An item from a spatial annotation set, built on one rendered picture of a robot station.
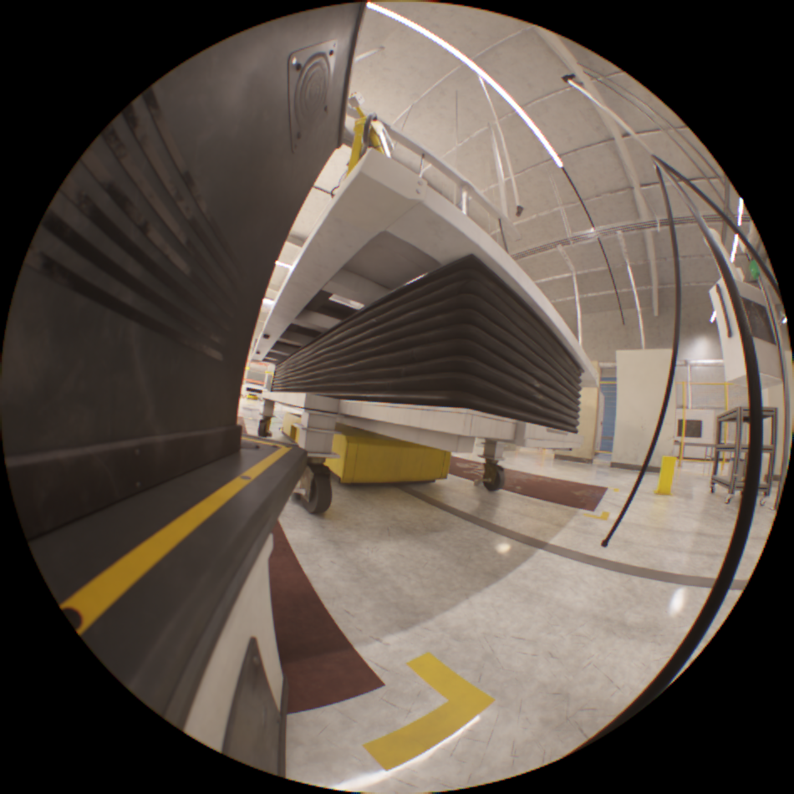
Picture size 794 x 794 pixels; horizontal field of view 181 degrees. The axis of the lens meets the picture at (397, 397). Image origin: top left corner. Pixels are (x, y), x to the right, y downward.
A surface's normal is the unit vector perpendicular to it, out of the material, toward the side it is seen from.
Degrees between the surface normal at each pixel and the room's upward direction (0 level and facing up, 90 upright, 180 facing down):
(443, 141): 176
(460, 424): 90
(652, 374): 90
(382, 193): 180
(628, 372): 90
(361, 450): 90
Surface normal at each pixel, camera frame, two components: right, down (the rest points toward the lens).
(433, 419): -0.80, -0.17
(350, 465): 0.58, 0.02
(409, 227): -0.15, 0.98
